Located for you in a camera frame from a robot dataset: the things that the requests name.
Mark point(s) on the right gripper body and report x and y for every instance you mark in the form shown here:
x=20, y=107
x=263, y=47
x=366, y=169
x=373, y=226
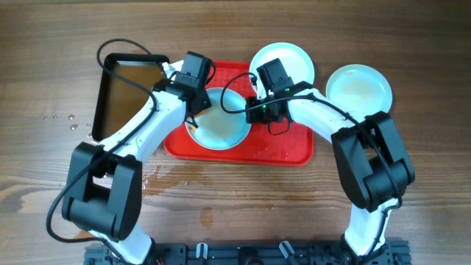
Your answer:
x=260, y=110

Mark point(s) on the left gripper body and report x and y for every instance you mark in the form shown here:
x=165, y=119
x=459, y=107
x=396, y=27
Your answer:
x=206, y=101

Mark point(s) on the white plate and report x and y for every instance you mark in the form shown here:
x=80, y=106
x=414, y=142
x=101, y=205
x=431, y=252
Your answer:
x=296, y=62
x=218, y=130
x=360, y=88

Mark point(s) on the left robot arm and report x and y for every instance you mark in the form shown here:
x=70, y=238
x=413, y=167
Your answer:
x=103, y=190

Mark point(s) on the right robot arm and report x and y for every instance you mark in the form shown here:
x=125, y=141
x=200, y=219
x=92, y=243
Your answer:
x=373, y=165

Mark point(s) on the black rectangular water basin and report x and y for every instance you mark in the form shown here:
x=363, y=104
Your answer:
x=119, y=101

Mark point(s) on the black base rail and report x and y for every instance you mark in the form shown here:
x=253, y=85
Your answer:
x=315, y=252

